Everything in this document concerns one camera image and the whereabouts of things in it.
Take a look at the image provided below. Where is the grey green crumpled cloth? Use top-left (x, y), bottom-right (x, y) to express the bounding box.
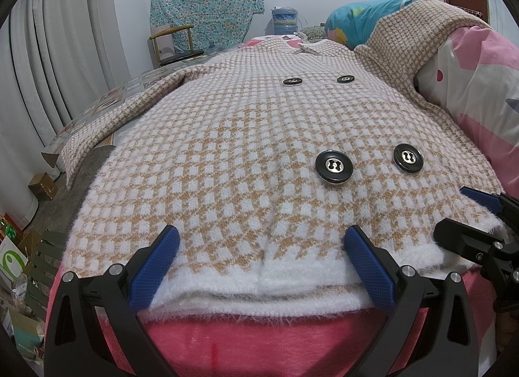
top-left (297, 25), bottom-right (326, 42)

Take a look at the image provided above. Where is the white pleated curtain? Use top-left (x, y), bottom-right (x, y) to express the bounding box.
top-left (1, 0), bottom-right (130, 227)

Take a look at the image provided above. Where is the pink white patterned duvet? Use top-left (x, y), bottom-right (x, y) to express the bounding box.
top-left (415, 25), bottom-right (519, 197)

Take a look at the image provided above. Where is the pink fleece bed blanket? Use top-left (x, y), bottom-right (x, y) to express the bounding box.
top-left (46, 34), bottom-right (498, 377)

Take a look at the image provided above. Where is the teal floral hanging cloth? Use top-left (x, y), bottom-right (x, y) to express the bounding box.
top-left (150, 0), bottom-right (265, 50)

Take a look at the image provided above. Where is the beige white houndstooth knit coat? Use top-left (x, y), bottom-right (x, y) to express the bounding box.
top-left (60, 0), bottom-right (506, 319)

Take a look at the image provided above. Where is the small cardboard box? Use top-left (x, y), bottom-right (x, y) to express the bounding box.
top-left (28, 172), bottom-right (58, 201)

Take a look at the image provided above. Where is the blue striped pillow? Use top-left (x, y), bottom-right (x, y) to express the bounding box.
top-left (325, 0), bottom-right (417, 50)

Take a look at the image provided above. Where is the black coat button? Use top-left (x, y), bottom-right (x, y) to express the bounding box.
top-left (315, 150), bottom-right (354, 185)
top-left (393, 144), bottom-right (424, 174)
top-left (283, 77), bottom-right (303, 86)
top-left (337, 74), bottom-right (356, 84)

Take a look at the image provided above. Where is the blue water jug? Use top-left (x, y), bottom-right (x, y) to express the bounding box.
top-left (271, 6), bottom-right (298, 35)

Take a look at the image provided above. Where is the white green printed box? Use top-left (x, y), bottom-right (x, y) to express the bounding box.
top-left (0, 237), bottom-right (28, 284)

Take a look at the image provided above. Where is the wooden armchair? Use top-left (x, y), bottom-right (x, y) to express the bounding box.
top-left (149, 24), bottom-right (204, 67)

